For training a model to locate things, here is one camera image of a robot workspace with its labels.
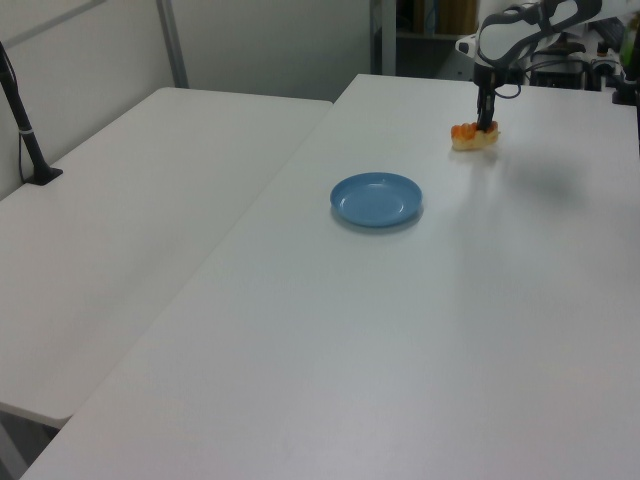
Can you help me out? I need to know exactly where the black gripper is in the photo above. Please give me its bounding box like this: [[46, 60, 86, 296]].
[[473, 60, 502, 135]]

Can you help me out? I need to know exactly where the bread with orange topping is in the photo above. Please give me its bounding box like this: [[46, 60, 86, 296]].
[[449, 120, 502, 152]]

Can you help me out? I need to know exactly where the black equipment box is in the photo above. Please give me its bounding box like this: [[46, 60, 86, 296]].
[[528, 63, 587, 91]]

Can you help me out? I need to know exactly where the grey storage shelf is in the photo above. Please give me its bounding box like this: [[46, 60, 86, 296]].
[[370, 0, 482, 82]]

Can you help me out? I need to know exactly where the black desk clamp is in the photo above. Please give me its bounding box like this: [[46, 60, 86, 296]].
[[610, 73, 640, 107]]

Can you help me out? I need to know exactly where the blue plastic plate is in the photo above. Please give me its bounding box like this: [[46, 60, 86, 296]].
[[329, 171, 426, 231]]

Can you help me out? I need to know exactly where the green bottle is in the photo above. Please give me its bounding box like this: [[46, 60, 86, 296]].
[[618, 13, 640, 82]]

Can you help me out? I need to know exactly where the smaller white table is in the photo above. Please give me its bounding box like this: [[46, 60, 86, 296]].
[[0, 86, 336, 431]]

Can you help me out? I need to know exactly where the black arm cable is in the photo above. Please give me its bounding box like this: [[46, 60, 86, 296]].
[[491, 59, 591, 100]]

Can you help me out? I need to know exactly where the grey wall frame post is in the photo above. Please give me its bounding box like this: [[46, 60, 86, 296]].
[[155, 0, 190, 91], [370, 0, 399, 77]]

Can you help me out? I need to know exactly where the black camera stand pole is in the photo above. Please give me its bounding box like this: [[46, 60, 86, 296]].
[[0, 41, 65, 188]]

